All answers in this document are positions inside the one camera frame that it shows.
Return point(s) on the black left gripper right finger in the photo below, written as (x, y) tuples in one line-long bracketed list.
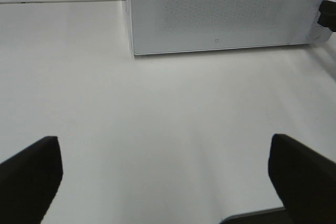
[(303, 179)]

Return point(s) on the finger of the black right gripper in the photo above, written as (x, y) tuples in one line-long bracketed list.
[(327, 14)]

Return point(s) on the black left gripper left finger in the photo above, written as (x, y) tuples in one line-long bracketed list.
[(30, 180)]

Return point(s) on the white round door button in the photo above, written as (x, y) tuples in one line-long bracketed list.
[(314, 34)]

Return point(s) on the white microwave oven body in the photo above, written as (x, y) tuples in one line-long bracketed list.
[(321, 11)]

